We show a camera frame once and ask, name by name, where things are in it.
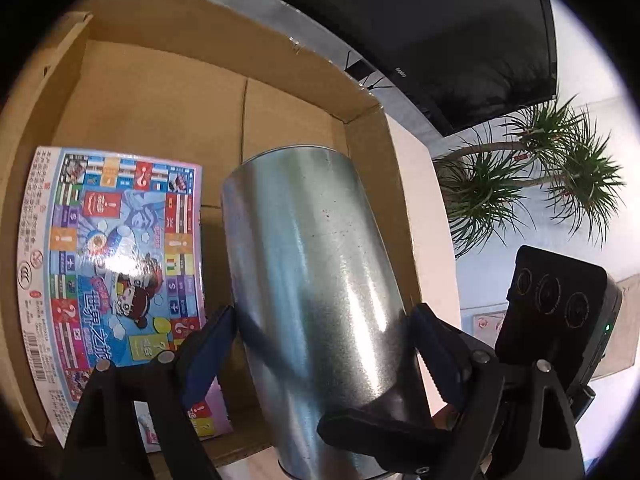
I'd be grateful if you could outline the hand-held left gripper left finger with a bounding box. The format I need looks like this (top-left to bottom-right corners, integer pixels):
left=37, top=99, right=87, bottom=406
left=60, top=304, right=239, bottom=480

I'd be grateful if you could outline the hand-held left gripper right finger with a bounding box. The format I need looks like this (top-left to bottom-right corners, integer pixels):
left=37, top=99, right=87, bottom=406
left=408, top=302, right=586, bottom=480

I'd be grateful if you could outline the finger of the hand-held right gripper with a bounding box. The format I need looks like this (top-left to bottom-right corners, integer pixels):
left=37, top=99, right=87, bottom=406
left=317, top=407, right=462, bottom=477

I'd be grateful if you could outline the shiny metal can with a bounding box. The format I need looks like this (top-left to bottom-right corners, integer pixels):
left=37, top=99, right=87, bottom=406
left=221, top=146, right=434, bottom=480

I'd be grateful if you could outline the brown cardboard box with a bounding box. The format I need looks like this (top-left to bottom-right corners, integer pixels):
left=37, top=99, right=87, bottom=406
left=0, top=0, right=462, bottom=467

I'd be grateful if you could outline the spiky palm plant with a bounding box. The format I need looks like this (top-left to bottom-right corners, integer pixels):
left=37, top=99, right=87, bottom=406
left=432, top=95, right=629, bottom=261

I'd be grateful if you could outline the colourful board game box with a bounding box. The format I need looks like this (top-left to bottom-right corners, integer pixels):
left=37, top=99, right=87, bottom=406
left=17, top=146, right=234, bottom=444

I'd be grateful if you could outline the black flat television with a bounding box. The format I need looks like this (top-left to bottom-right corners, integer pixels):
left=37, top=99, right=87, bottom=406
left=248, top=0, right=559, bottom=137

